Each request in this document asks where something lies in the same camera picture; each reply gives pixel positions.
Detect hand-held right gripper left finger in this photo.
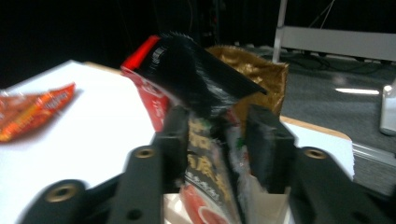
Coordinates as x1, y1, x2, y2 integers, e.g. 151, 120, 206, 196
153, 105, 191, 194

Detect aluminium rail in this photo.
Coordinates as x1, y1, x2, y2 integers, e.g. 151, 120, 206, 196
351, 142, 396, 166

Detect small orange-red seasoning packet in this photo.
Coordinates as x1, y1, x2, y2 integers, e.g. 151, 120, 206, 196
35, 82, 78, 118

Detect red and black food packet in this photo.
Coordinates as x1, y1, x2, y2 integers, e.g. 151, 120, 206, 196
120, 32, 269, 224

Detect gold food packet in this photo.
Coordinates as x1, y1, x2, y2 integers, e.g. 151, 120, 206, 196
206, 45, 289, 132

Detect black floor cables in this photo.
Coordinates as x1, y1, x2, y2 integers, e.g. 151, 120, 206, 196
284, 50, 391, 77

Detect clear orange seasoning packet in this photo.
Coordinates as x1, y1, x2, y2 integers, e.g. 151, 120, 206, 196
0, 90, 48, 143

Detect white plastic container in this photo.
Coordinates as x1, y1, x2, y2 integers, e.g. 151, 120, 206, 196
162, 174, 295, 224

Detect white metal table frame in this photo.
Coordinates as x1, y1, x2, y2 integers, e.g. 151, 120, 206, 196
272, 0, 396, 136

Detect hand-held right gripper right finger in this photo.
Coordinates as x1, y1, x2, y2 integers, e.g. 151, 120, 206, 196
245, 104, 297, 194

